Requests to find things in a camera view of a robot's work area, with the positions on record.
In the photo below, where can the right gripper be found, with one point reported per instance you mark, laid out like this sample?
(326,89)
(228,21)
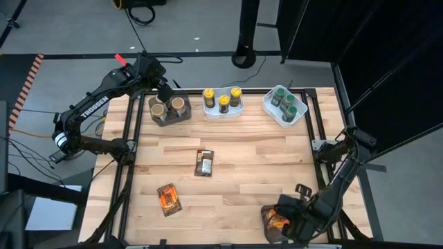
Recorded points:
(308,218)

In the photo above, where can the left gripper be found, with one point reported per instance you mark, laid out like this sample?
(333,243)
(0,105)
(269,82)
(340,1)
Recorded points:
(152,71)

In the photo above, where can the tan lid spice jar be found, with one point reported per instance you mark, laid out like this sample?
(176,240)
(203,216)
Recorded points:
(178,103)
(158,110)
(159,100)

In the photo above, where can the orange spice packet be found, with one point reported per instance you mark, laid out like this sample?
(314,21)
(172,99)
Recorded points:
(275,221)
(169,199)

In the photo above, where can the yellow lid spice can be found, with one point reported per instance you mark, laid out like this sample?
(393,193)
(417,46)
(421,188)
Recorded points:
(235,97)
(224,103)
(209,98)

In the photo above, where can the brown spice packet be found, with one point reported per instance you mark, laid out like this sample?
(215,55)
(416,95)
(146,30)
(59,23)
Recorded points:
(204,163)

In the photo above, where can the green lid spice jar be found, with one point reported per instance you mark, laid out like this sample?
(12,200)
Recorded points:
(287,102)
(278,97)
(291,113)

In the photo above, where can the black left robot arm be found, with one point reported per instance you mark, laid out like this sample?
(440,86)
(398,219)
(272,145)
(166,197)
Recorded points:
(91,105)

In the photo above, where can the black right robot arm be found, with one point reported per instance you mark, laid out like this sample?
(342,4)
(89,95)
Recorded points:
(341,180)

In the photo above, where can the grey translucent deep bin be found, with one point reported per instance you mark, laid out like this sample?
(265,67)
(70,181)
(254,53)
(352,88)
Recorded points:
(169,119)

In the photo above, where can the white square bin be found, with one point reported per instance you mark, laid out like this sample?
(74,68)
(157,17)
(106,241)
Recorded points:
(216,114)

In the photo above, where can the black equipment box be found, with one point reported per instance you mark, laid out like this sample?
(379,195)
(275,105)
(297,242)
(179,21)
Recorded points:
(145,2)

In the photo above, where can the black pole with round base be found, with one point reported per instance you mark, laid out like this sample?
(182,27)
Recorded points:
(247,27)

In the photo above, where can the black power adapter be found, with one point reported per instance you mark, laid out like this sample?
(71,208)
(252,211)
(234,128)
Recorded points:
(55,158)

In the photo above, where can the orange black hazard tape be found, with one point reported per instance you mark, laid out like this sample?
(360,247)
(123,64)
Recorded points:
(29,81)

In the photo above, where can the black tripod leg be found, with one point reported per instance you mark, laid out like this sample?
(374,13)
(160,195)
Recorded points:
(13,23)

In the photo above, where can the black curtain partition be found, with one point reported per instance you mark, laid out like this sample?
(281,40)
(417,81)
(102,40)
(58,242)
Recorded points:
(380,52)

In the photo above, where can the black aluminium table frame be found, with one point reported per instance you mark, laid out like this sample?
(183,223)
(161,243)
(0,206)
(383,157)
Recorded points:
(197,92)

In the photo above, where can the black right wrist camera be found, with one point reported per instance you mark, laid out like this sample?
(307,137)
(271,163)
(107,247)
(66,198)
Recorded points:
(303,191)

